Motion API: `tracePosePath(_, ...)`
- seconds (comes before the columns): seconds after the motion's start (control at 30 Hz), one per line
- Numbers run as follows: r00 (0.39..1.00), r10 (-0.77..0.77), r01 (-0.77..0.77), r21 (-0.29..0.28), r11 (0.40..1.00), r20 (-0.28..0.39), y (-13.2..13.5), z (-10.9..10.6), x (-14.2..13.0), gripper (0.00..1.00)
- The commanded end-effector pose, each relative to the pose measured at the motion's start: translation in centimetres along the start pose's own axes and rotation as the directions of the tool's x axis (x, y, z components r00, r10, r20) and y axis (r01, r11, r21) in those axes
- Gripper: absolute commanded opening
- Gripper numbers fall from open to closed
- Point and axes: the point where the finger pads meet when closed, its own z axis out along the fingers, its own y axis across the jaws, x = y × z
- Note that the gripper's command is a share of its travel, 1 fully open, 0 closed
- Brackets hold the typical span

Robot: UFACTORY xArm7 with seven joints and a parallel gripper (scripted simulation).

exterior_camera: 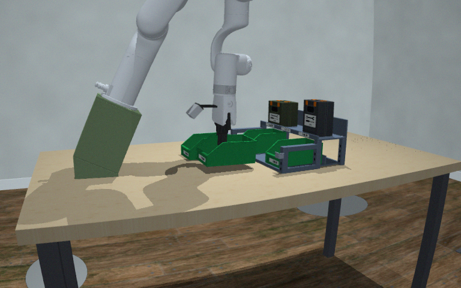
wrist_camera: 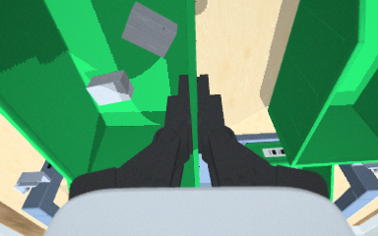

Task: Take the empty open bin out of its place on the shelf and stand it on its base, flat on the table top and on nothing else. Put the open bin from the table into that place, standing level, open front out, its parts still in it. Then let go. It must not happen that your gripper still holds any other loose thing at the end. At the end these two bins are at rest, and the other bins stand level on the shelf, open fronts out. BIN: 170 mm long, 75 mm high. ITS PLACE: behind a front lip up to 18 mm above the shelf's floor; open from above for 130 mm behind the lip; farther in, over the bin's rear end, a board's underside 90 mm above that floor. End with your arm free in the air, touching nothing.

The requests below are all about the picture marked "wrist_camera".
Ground grey metal block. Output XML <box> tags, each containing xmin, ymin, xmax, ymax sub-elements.
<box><xmin>86</xmin><ymin>70</ymin><xmax>134</xmax><ymax>105</ymax></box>
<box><xmin>121</xmin><ymin>1</ymin><xmax>177</xmax><ymax>58</ymax></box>

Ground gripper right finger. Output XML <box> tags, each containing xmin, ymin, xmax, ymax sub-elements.
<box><xmin>197</xmin><ymin>74</ymin><xmax>329</xmax><ymax>199</ymax></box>

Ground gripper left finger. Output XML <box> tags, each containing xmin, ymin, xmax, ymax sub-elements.
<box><xmin>68</xmin><ymin>75</ymin><xmax>193</xmax><ymax>201</ymax></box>

